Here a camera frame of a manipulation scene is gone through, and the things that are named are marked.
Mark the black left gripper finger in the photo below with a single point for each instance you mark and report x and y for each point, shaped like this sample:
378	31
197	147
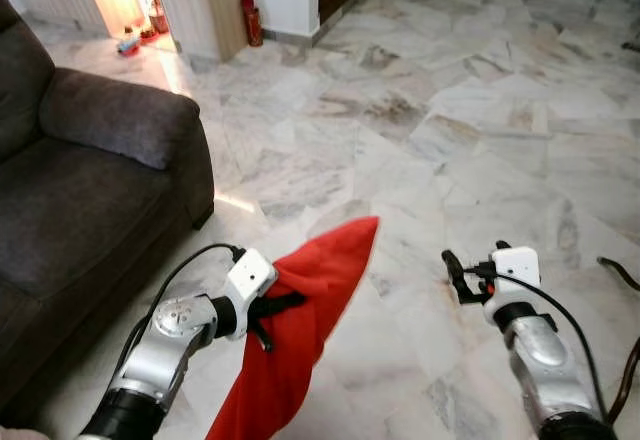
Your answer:
285	303

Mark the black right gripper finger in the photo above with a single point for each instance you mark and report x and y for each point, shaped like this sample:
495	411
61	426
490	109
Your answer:
455	272

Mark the red pillow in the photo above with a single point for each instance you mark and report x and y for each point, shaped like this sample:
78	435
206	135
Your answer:
290	340

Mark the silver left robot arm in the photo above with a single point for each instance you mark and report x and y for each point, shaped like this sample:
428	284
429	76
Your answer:
165	350

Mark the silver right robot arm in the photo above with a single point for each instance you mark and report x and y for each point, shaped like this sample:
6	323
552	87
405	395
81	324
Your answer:
545	360

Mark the dark grey fabric sofa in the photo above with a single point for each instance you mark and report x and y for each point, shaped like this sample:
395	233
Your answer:
80	210

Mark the brown bentwood chair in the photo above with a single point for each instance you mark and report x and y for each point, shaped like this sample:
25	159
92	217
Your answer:
628	380

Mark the red cylindrical canister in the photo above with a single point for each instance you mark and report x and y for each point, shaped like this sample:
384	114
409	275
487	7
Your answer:
251	22

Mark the small colourful can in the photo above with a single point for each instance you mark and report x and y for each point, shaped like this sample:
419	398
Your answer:
128	46

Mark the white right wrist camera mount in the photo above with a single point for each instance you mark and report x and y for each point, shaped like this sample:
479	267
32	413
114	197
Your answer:
515	272

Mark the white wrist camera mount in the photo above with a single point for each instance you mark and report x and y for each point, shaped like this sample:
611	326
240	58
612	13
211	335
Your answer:
250	278
515	272

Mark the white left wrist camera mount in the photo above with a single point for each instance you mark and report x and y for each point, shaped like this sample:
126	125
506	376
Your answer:
250	278

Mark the light wooden wall panel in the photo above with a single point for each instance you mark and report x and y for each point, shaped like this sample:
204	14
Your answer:
225	5

